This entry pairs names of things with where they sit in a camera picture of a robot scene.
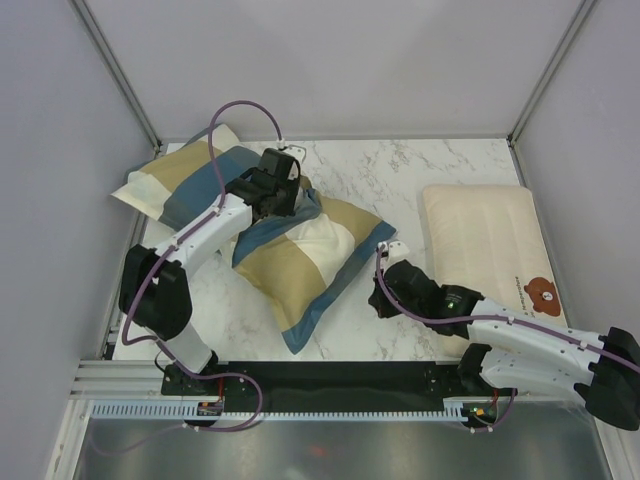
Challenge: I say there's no cream pillow with bear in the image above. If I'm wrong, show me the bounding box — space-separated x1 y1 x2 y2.
420 183 571 361

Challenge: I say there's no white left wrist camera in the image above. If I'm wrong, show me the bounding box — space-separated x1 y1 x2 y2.
278 143 307 180

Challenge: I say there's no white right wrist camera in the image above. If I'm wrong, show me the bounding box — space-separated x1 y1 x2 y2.
376 240 410 264

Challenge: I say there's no blue beige checkered pillowcase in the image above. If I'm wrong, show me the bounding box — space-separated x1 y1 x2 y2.
112 124 396 354

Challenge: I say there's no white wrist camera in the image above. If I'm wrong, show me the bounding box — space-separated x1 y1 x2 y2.
278 143 307 180
376 240 410 264

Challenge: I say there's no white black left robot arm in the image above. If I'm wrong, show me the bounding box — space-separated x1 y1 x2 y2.
119 147 306 394

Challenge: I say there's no aluminium frame post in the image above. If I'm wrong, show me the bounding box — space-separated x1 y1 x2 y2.
505 0 601 146
69 0 163 154

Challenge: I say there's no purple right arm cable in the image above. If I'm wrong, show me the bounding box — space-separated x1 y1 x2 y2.
373 244 640 435

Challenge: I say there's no aluminium right frame post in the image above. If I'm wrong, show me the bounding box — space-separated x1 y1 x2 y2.
505 0 601 146

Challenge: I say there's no aluminium left frame post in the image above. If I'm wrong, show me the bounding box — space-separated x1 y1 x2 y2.
69 0 163 154

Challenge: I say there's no aluminium extrusion rail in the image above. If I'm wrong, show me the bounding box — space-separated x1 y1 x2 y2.
69 357 169 401

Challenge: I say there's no white slotted cable duct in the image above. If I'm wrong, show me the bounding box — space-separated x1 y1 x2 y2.
90 399 467 422

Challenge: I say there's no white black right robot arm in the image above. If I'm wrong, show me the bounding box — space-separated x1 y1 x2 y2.
369 259 639 431

